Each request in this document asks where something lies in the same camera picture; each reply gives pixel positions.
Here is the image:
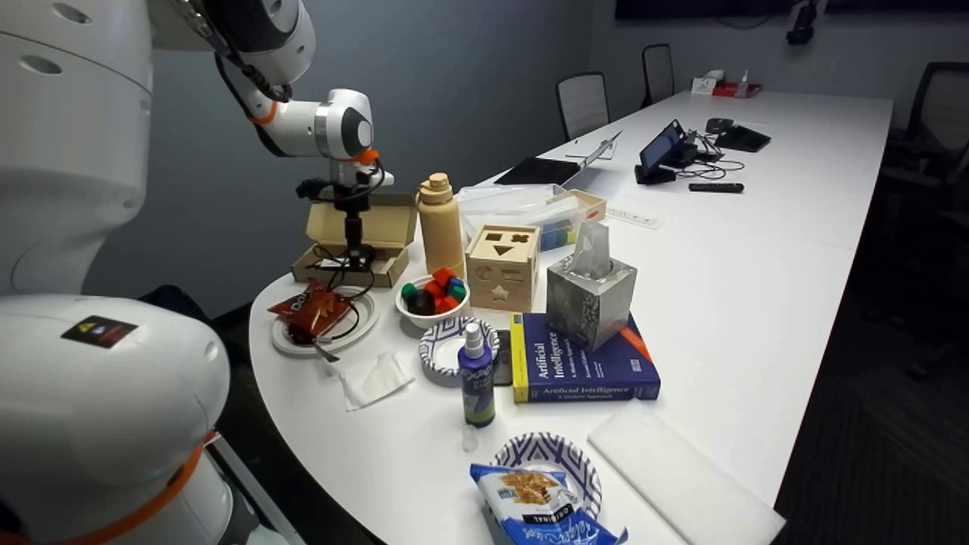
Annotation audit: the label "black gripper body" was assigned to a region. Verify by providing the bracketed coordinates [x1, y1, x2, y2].
[332, 181, 377, 218]

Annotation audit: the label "open cardboard box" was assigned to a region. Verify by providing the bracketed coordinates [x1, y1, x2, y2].
[290, 195, 422, 291]

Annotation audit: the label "wooden shape sorter box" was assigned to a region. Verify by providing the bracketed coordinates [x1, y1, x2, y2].
[464, 220, 543, 315]

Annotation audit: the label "grey tissue box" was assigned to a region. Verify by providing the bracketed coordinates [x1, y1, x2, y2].
[544, 218, 639, 356]

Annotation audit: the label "small white box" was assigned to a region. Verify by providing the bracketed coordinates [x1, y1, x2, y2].
[692, 71, 726, 100]

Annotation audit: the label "tan squeeze bottle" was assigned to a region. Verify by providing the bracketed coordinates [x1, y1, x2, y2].
[415, 171, 468, 281]

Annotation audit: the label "red Doritos chip bag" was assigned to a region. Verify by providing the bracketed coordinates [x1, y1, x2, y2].
[271, 281, 356, 347]

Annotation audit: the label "red wooden block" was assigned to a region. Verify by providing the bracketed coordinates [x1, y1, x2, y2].
[427, 268, 458, 302]

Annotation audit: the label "plain white plate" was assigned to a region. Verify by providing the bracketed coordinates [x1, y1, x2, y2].
[268, 285, 385, 364]

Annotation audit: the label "white bowl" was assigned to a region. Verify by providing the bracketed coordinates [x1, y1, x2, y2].
[390, 268, 472, 337]

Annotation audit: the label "blue patterned paper bowl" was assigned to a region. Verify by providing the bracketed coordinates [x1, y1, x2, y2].
[415, 318, 504, 392]

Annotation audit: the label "white paper napkin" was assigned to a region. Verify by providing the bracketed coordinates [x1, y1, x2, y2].
[332, 347, 419, 413]

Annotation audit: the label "clear plastic container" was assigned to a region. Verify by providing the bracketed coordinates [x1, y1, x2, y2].
[458, 185, 608, 256]

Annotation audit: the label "black flat laptop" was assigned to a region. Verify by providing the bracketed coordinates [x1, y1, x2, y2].
[495, 154, 586, 188]

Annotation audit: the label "blue spray bottle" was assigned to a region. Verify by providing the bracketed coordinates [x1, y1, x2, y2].
[458, 321, 500, 431]

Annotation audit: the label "white paper sheets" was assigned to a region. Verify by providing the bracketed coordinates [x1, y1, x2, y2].
[558, 127, 626, 171]

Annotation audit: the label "grey office chair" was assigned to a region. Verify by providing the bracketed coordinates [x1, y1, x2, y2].
[639, 40, 678, 105]
[553, 71, 613, 142]

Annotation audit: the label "blue and yellow book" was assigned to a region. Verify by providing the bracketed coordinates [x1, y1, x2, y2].
[506, 312, 663, 410]

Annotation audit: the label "blue patterned paper plate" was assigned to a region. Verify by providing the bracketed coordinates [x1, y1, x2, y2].
[495, 431, 607, 523]

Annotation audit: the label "black tablet on stand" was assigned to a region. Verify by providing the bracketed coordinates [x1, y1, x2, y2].
[633, 117, 704, 188]

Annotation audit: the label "blue snack bag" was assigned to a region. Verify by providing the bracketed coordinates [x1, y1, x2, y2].
[467, 462, 630, 545]

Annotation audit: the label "black remote control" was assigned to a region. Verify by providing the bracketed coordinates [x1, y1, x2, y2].
[688, 178, 749, 196]

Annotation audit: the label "black pouch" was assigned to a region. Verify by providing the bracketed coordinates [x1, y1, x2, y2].
[704, 115, 775, 154]

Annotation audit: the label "red flat item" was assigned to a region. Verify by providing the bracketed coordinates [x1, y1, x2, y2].
[711, 79, 766, 103]

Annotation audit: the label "white flat board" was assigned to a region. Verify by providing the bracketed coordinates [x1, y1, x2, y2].
[587, 406, 788, 545]

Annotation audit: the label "black office chair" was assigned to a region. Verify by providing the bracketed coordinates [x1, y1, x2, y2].
[885, 58, 969, 209]

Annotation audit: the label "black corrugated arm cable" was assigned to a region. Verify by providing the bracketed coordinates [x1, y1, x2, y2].
[177, 0, 285, 110]

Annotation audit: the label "aluminium frame rail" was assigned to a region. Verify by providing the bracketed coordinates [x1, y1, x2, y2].
[205, 437, 307, 545]

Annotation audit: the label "black conference camera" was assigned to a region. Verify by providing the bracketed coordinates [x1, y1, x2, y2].
[785, 0, 834, 48]

